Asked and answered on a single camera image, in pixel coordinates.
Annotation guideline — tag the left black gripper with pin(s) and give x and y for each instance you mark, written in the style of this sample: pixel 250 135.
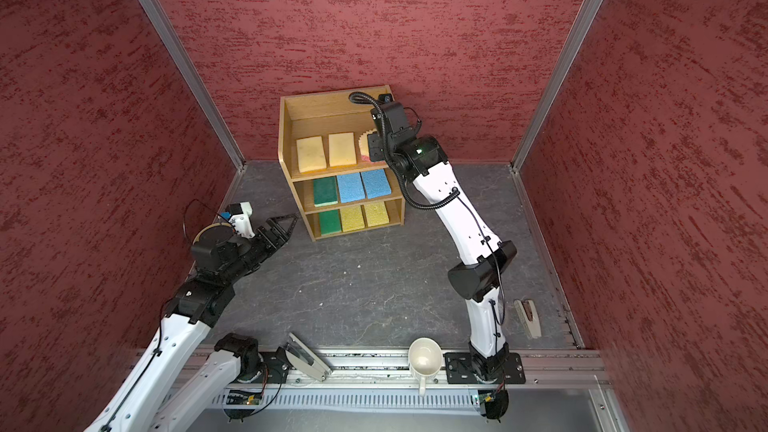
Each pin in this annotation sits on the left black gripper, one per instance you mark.
pixel 280 235

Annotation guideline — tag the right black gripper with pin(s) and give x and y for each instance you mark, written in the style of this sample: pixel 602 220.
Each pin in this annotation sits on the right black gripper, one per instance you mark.
pixel 377 139

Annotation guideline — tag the yellow smiley face sponge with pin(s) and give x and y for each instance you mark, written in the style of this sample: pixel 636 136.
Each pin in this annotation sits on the yellow smiley face sponge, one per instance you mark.
pixel 363 145

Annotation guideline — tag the light blue sponge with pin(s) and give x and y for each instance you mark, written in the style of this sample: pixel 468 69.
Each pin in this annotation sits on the light blue sponge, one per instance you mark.
pixel 350 187
pixel 375 183

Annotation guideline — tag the bright green sponge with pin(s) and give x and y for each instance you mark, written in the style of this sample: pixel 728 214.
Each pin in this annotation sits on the bright green sponge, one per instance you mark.
pixel 329 222

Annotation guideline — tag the dark green sponge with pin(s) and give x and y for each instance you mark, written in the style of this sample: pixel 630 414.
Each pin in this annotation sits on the dark green sponge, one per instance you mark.
pixel 325 192

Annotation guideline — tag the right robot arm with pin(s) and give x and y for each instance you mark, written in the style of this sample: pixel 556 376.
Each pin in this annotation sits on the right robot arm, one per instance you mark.
pixel 428 182

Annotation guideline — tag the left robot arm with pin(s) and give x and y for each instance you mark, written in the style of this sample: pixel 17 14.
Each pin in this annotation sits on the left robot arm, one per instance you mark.
pixel 144 401

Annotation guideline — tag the wooden three-tier shelf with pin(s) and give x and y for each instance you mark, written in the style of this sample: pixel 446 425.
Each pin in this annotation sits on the wooden three-tier shelf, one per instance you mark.
pixel 320 115

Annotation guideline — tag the yellow pen cup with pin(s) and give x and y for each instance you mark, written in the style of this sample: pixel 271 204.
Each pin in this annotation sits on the yellow pen cup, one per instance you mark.
pixel 214 234

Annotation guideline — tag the white mug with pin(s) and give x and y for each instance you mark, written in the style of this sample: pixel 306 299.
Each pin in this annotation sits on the white mug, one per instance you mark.
pixel 425 360

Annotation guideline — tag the beige stapler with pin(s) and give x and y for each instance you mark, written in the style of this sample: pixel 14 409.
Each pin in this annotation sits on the beige stapler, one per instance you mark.
pixel 529 317

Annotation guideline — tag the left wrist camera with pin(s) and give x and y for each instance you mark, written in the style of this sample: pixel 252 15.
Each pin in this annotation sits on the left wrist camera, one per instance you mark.
pixel 238 216

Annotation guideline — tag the grey stapler on rail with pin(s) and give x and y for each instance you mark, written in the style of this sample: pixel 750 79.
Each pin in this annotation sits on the grey stapler on rail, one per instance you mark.
pixel 303 359

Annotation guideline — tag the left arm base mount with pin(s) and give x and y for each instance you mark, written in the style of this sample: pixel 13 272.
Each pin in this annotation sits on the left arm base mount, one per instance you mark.
pixel 270 367

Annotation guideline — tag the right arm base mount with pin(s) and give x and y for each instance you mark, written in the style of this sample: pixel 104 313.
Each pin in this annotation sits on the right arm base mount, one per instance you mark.
pixel 472 368

